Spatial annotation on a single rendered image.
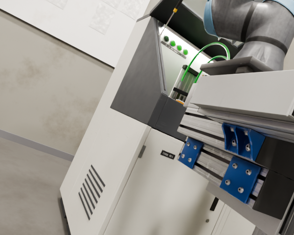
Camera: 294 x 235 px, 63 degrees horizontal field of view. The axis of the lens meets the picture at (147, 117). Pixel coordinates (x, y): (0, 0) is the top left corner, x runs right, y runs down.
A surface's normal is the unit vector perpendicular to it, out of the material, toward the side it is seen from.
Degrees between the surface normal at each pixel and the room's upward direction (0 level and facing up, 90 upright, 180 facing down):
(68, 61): 90
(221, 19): 125
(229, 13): 112
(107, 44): 90
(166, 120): 90
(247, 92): 90
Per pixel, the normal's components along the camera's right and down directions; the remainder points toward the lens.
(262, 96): -0.85, -0.40
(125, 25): 0.33, 0.12
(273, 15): -0.39, -0.20
